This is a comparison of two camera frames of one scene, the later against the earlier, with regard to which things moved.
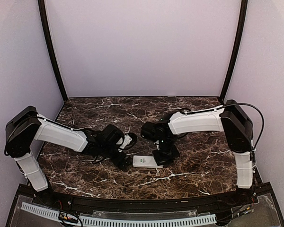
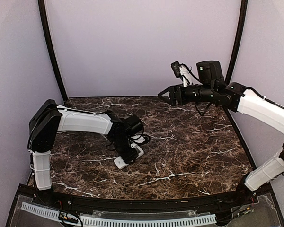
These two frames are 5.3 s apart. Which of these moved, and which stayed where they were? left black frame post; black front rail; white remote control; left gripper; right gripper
Moved: right gripper; left gripper; white remote control
Stayed: black front rail; left black frame post
